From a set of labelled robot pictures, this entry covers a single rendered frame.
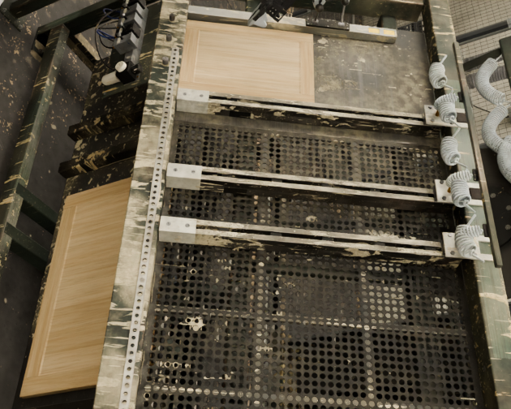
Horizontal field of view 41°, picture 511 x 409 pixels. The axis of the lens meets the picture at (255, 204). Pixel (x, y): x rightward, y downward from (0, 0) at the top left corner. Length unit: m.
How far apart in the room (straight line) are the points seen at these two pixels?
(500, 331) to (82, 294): 1.52
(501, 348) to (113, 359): 1.23
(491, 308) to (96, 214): 1.59
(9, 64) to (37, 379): 1.55
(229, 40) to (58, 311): 1.35
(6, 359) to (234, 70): 1.52
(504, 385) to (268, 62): 1.60
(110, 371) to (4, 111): 1.59
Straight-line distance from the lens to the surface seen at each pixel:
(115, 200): 2.90
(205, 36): 3.10
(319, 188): 2.54
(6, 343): 3.07
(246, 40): 3.10
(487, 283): 2.49
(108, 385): 2.16
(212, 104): 2.75
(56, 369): 2.66
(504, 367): 2.37
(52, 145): 3.56
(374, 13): 3.48
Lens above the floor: 2.13
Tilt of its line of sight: 22 degrees down
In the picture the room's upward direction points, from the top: 76 degrees clockwise
